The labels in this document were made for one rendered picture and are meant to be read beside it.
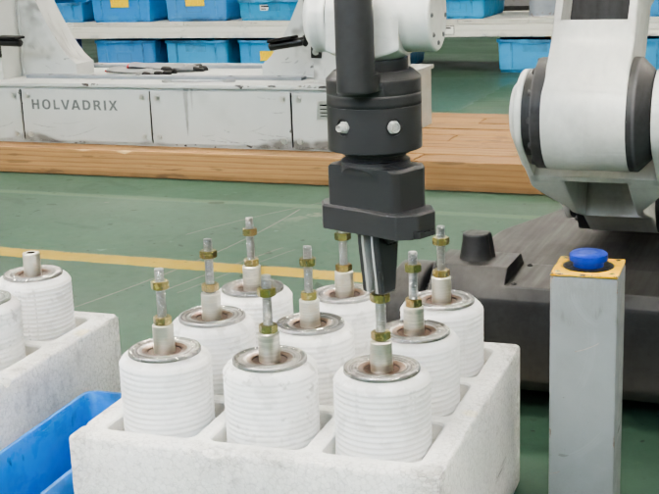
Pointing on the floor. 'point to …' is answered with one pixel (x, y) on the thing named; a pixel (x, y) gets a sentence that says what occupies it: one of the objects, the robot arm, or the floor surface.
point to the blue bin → (50, 448)
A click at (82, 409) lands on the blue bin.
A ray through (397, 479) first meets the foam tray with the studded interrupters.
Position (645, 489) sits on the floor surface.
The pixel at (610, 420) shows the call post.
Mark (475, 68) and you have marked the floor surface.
